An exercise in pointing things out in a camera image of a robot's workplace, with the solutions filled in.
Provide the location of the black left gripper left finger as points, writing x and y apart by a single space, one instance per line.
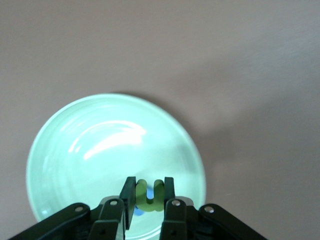
110 220

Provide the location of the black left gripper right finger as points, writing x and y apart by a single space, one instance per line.
175 220

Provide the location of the brown table cover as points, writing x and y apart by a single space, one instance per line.
160 50

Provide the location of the green letter n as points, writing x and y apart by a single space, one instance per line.
150 206

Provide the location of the green plate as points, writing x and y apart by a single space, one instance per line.
87 162

